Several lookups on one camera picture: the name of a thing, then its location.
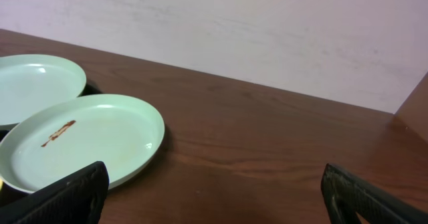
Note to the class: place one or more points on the mint green plate right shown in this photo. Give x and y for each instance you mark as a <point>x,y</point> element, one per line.
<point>121,131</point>

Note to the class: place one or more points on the round black tray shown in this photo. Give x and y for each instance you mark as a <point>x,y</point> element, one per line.
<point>8,194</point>

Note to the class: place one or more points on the mint green plate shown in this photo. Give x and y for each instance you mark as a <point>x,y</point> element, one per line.
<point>33,82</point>
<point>121,131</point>

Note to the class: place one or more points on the mint green plate rear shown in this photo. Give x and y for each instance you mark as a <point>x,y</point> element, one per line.
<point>33,82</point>

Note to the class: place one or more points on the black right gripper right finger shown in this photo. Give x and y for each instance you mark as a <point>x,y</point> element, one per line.
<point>348,198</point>

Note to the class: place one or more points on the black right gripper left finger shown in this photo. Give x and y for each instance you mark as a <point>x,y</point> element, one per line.
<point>76,198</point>

